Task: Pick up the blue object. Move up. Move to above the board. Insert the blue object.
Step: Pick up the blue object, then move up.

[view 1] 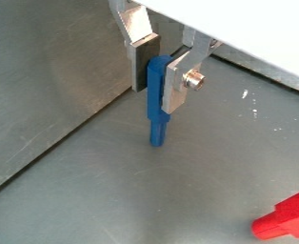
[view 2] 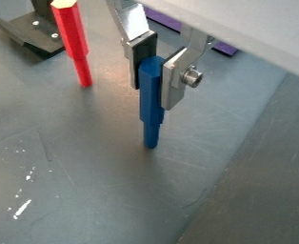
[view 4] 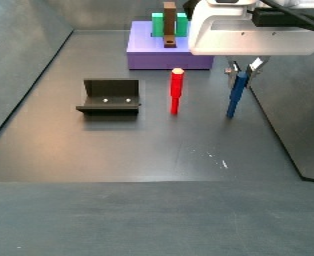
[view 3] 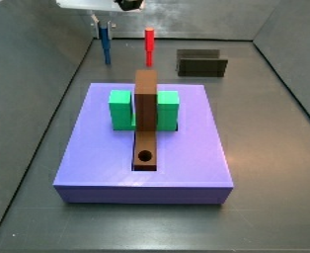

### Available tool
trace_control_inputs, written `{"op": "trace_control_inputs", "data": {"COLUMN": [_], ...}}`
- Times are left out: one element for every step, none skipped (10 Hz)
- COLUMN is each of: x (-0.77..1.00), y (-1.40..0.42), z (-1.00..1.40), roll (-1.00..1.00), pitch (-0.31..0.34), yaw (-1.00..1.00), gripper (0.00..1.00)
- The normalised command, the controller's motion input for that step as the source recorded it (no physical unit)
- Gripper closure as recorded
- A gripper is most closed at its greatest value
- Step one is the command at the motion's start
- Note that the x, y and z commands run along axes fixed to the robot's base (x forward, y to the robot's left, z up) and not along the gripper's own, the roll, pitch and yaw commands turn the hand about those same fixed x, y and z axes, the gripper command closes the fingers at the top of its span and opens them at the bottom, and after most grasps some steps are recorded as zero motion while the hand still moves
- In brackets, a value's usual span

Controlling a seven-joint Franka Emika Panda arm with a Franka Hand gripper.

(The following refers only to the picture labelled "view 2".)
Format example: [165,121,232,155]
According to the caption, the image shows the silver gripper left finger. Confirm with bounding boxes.
[105,0,157,89]

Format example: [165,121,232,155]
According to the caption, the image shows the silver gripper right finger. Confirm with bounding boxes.
[159,25,218,112]

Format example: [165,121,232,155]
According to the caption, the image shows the blue hexagonal peg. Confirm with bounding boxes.
[138,56,165,149]

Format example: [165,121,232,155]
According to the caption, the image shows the purple board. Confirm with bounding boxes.
[143,5,237,56]

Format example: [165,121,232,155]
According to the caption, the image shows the red hexagonal peg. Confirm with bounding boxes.
[50,0,93,87]

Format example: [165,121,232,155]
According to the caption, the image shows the black angle bracket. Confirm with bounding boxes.
[0,0,65,58]

